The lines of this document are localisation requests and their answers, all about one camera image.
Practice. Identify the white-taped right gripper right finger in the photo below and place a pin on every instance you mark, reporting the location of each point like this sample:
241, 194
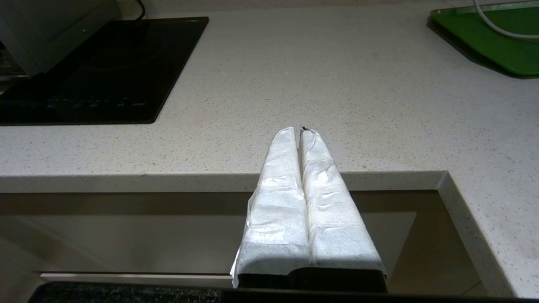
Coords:
337, 219

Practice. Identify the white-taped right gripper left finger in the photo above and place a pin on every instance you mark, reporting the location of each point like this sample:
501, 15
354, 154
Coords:
278, 219

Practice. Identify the silver microwave oven body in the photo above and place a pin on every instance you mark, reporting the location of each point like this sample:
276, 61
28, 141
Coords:
50, 29

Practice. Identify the beige cabinet front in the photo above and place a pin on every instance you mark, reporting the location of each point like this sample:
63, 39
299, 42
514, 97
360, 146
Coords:
126, 235

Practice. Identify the black induction cooktop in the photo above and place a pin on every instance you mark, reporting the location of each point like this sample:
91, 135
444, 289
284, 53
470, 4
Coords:
118, 67

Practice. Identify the green plastic tray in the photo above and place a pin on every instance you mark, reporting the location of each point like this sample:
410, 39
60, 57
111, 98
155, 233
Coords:
488, 42

